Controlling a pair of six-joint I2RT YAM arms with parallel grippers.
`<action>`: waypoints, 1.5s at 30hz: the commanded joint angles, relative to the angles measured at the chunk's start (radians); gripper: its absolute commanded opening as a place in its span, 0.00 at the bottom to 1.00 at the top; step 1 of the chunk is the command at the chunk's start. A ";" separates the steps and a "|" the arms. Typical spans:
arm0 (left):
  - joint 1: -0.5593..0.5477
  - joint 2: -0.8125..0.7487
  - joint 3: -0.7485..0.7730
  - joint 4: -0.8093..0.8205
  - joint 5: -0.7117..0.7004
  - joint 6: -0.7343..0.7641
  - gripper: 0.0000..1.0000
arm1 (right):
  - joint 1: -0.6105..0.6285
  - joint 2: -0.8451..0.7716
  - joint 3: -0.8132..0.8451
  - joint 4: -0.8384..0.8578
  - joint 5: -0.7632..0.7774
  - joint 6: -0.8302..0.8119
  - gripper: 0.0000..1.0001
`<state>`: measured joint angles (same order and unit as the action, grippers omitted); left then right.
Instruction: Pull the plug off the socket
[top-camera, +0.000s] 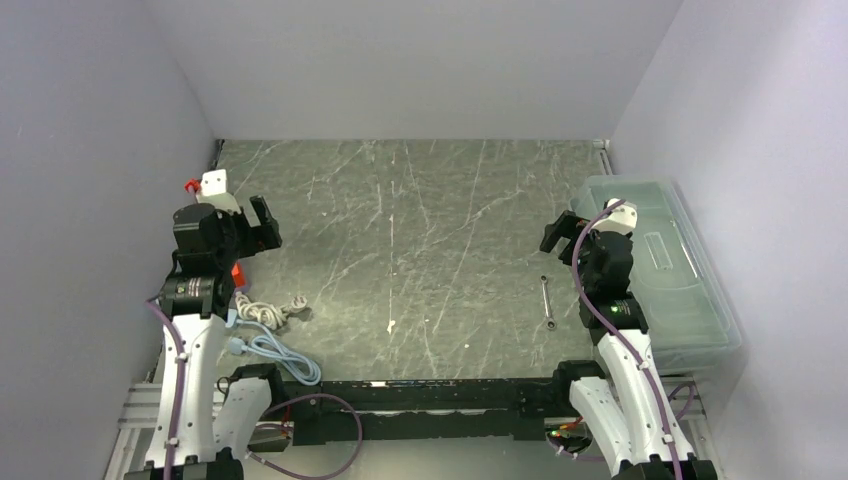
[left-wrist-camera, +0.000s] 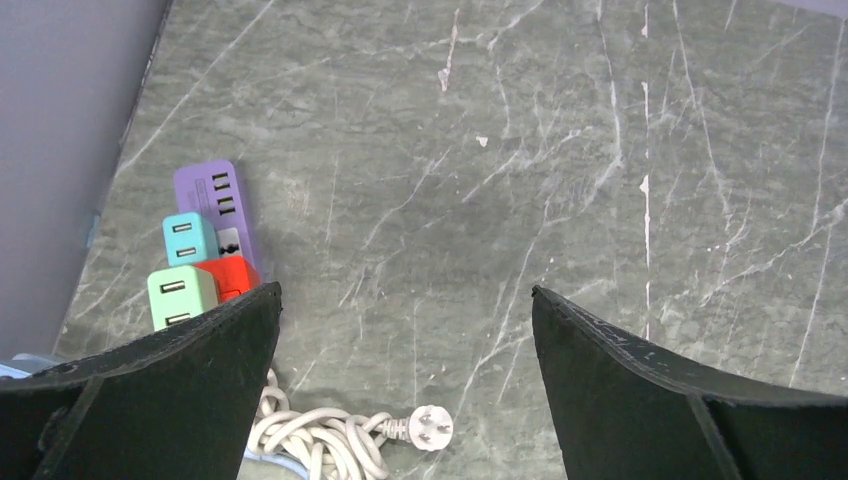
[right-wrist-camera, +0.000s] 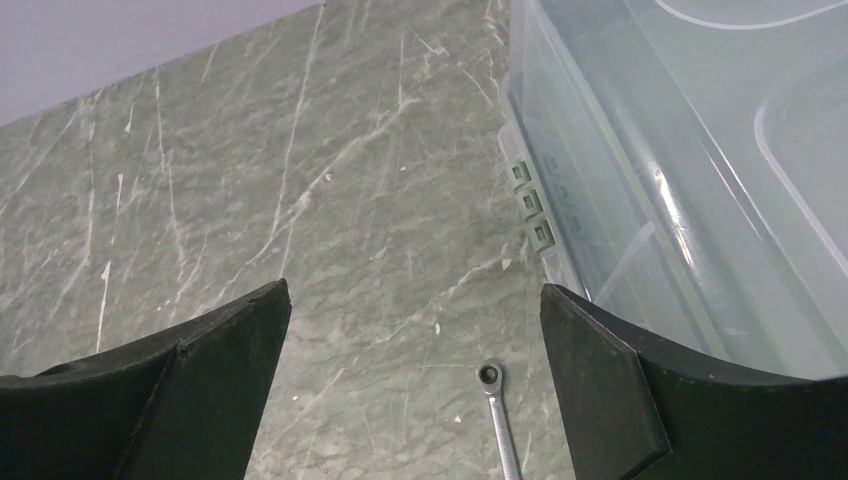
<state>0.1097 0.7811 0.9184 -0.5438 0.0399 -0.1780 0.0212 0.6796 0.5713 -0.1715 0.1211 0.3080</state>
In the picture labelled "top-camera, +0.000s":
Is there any white power cord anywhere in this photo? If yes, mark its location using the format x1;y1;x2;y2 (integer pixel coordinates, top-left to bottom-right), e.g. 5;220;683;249
234;292;313;329

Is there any red plug adapter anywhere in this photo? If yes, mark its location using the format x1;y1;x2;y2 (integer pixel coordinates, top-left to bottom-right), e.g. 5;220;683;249
231;263;247;289

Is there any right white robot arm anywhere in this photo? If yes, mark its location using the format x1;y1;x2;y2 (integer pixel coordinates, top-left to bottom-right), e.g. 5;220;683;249
539;203;718;479

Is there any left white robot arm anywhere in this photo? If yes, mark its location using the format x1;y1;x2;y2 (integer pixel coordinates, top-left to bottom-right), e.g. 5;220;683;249
125;196;288;479

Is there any silver wrench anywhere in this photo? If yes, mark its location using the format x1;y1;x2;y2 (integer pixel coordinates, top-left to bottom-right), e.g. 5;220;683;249
540;275;557;331

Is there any clear plastic storage bin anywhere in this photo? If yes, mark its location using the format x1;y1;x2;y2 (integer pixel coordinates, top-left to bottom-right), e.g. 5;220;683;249
571;175;741;375

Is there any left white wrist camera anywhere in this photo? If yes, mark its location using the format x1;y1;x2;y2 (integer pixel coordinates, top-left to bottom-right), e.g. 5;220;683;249
184;169;241;214

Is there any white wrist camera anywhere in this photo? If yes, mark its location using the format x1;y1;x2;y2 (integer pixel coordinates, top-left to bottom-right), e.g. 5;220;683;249
591;198;638;235
184;169;241;214

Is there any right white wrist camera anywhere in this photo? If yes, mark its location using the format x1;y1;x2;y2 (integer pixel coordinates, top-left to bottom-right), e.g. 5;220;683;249
591;198;638;235

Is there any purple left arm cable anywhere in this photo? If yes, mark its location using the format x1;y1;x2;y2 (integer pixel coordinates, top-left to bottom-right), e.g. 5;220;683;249
145;299;189;480

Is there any light blue cable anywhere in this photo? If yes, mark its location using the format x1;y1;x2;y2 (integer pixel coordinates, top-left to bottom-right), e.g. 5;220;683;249
227;323;323;387

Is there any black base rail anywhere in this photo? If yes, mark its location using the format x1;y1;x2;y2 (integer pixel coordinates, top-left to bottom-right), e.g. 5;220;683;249
260;376;578;446

